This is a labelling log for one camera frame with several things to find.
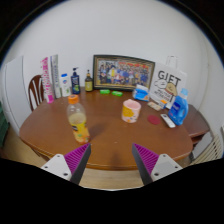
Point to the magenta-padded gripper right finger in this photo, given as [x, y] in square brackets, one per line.
[166, 166]

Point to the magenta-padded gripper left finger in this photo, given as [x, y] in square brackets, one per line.
[56, 166]

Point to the orange-capped juice bottle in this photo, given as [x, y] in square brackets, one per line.
[79, 125]

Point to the white radiator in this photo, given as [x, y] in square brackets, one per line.
[210, 151]

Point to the white remote control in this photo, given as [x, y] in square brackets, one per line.
[167, 120]

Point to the flat round red coaster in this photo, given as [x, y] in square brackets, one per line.
[154, 120]

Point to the brown wooden side table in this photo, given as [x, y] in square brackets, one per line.
[196, 123]

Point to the blue detergent bottle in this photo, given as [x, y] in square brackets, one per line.
[178, 111]

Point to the clear snack packet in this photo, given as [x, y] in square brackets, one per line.
[154, 106]

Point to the colourful puzzle cube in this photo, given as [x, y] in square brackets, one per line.
[165, 104]

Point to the pink and yellow mug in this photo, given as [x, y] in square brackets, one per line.
[130, 113]

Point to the brown wooden chair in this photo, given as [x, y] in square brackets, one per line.
[34, 93]

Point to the blue tissue pack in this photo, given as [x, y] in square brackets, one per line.
[140, 94]

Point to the white lotion bottle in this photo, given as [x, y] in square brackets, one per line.
[65, 87]

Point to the white paper gift bag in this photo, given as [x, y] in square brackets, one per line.
[168, 83]

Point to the white door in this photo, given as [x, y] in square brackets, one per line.
[16, 93]

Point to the dark blue pump bottle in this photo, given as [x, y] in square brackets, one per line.
[75, 85]

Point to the pink tall box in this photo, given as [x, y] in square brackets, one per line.
[47, 81]

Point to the brown glass bottle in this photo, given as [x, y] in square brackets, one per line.
[88, 85]

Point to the green and white tall box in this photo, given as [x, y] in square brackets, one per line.
[55, 76]

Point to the framed group photo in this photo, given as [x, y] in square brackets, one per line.
[123, 73]

